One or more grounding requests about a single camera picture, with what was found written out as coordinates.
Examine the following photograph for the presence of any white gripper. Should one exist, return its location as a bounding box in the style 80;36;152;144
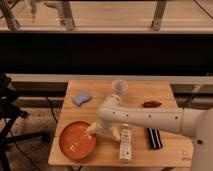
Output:
86;119;120;142

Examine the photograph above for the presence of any orange ceramic bowl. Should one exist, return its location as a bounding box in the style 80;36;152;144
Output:
59;121;96;160

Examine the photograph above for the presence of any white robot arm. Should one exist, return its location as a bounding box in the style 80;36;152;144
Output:
86;94;213;171

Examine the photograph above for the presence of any white plastic bottle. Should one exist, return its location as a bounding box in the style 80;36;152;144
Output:
119;124;132;162

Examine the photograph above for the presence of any wooden table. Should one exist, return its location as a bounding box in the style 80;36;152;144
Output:
47;79;194;169

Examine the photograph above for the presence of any blue sponge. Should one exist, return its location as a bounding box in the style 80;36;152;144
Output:
72;92;91;106

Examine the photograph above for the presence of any black white striped object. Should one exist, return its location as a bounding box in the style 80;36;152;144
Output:
147;128;163;150

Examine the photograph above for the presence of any dark red small object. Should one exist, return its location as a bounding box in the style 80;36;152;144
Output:
143;101;162;108

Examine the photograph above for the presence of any black tripod stand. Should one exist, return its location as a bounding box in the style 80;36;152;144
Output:
0;72;50;171

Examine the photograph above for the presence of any black floor cable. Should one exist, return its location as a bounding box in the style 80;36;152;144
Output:
44;96;60;124

